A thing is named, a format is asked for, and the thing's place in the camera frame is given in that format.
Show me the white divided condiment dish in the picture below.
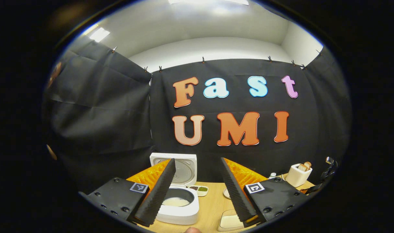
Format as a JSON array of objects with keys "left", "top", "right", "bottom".
[{"left": 188, "top": 185, "right": 209, "bottom": 197}]

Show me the white rice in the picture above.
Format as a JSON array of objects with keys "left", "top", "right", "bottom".
[{"left": 162, "top": 197, "right": 190, "bottom": 207}]

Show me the square rice container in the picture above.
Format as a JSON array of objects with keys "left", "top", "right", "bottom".
[{"left": 217, "top": 209, "right": 249, "bottom": 232}]

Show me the white rice cooker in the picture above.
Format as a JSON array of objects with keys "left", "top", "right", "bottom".
[{"left": 149, "top": 153, "right": 200, "bottom": 225}]

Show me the ceiling light panel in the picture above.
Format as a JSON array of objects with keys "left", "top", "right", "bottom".
[
  {"left": 88, "top": 27, "right": 111, "bottom": 42},
  {"left": 168, "top": 0, "right": 249, "bottom": 6}
]

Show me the cream toaster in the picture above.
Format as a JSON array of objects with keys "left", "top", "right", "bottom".
[{"left": 285, "top": 163, "right": 313, "bottom": 188}]

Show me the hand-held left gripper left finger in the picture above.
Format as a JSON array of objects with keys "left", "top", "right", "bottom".
[{"left": 79, "top": 158, "right": 177, "bottom": 227}]

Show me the row of black cloth clips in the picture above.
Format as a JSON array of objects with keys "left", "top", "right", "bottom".
[{"left": 111, "top": 47, "right": 322, "bottom": 72}]

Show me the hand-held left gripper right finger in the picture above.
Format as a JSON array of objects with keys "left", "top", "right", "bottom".
[{"left": 220, "top": 158, "right": 310, "bottom": 227}]

